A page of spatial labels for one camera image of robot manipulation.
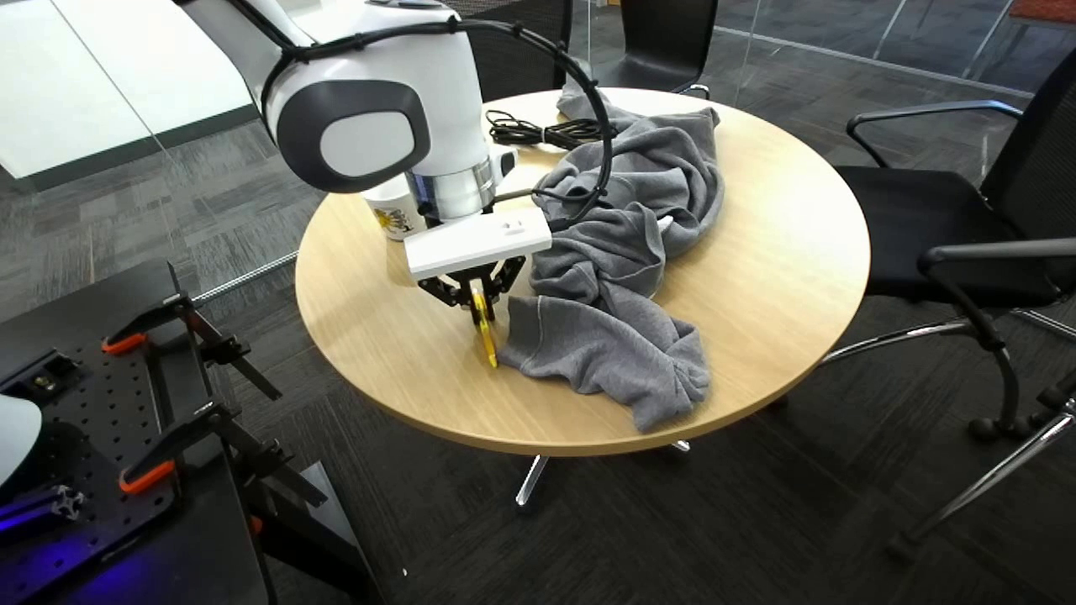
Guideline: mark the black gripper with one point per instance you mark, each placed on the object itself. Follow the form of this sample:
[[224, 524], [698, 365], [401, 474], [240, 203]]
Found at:
[[472, 284]]

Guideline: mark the yellow ballpoint pen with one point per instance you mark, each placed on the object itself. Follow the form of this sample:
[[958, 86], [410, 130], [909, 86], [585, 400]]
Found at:
[[488, 344]]

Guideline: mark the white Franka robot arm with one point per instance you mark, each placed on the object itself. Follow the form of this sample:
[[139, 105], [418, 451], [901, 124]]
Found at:
[[372, 68]]

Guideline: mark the grey hooded sweatshirt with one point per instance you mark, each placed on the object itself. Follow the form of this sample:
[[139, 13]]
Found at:
[[626, 337]]

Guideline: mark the chrome table base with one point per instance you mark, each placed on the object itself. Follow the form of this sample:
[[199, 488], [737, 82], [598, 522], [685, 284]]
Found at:
[[531, 478]]

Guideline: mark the black mesh office chair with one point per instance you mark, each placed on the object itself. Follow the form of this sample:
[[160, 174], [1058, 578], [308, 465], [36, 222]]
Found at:
[[954, 222], [672, 34], [525, 56]]

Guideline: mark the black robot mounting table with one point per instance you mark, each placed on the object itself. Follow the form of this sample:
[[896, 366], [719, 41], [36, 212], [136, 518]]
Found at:
[[101, 437]]

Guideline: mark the orange upholstered bench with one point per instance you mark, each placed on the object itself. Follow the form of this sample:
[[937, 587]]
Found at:
[[1045, 9]]

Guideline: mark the grey metal base bracket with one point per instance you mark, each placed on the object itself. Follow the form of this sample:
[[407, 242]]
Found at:
[[39, 504]]

